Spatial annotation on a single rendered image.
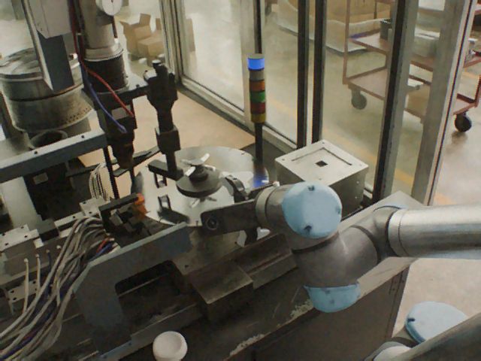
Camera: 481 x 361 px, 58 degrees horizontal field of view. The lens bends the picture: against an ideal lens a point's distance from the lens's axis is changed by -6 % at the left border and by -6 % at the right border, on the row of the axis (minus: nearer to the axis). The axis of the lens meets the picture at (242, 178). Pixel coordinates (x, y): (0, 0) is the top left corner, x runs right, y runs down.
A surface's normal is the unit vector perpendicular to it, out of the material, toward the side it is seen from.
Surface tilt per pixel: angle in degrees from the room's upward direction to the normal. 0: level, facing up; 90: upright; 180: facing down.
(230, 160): 0
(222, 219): 63
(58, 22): 90
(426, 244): 86
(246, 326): 0
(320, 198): 57
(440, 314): 8
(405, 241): 86
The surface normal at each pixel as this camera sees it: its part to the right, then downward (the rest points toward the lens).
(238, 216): -0.19, 0.13
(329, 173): -0.05, -0.83
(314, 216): 0.33, -0.05
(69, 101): 0.76, 0.34
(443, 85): -0.83, 0.34
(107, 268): 0.55, 0.45
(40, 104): 0.22, 0.54
